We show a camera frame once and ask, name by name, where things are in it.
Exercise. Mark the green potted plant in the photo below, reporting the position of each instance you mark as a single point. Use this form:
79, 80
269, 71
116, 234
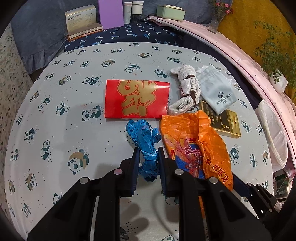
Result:
277, 53

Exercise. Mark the white ceramic plant pot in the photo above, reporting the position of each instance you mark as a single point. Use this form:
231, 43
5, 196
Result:
278, 81

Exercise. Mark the beige book box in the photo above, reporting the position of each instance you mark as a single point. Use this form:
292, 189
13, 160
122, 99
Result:
82, 21

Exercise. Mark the purple card box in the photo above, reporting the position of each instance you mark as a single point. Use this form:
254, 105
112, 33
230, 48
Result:
111, 13

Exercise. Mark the orange printed snack bag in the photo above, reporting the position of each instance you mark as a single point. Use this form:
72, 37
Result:
196, 147

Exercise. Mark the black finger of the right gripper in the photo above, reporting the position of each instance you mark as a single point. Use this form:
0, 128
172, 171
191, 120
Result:
263, 202

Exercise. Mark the white sock cloth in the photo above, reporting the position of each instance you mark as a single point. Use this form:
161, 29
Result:
190, 90

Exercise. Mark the glass vase with pink flowers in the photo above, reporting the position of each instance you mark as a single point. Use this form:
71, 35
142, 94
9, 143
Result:
220, 10

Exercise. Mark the pink tablecloth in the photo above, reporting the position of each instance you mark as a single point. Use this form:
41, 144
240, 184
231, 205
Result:
243, 62

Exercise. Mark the white drawstring pouch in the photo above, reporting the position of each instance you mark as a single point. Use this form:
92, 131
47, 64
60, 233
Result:
216, 89

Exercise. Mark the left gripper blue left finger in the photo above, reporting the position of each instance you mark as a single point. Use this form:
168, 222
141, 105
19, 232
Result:
128, 177

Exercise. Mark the mint green box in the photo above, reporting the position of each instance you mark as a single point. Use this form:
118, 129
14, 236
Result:
170, 12

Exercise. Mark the yellow hanging cloth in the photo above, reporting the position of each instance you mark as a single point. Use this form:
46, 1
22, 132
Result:
239, 27

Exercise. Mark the gold cigarette box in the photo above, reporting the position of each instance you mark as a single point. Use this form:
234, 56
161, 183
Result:
225, 124

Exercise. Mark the navy dragonfly print cloth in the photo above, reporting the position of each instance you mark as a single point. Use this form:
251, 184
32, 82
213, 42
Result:
134, 32

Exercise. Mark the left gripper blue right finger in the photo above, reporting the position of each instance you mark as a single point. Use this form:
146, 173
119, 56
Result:
167, 173

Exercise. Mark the white lined trash bin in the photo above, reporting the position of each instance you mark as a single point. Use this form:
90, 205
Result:
274, 133

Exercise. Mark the red gold envelope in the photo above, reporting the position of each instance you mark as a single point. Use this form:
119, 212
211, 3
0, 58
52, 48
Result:
136, 99

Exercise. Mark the panda print tablecloth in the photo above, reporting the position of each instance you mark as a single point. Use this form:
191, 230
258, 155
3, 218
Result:
60, 133

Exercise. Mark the blue hanging cloth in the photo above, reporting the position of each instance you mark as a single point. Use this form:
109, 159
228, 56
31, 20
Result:
39, 27

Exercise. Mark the white jar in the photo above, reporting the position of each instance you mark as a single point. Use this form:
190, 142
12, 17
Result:
137, 7

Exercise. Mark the white slim bottle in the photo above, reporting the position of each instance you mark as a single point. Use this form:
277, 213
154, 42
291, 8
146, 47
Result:
127, 10

